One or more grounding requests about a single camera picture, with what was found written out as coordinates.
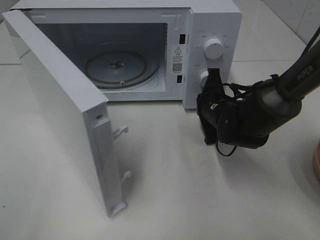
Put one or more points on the white microwave door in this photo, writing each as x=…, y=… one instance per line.
x=74, y=107

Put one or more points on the white microwave oven body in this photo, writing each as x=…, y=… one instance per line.
x=181, y=26

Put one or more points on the lower white timer knob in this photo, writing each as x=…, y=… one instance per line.
x=203, y=78

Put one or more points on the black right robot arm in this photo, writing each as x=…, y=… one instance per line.
x=245, y=115

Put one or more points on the upper white power knob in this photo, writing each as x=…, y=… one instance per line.
x=213, y=47

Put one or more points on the pink round plate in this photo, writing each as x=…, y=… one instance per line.
x=316, y=161

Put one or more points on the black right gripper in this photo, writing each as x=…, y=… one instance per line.
x=220, y=121

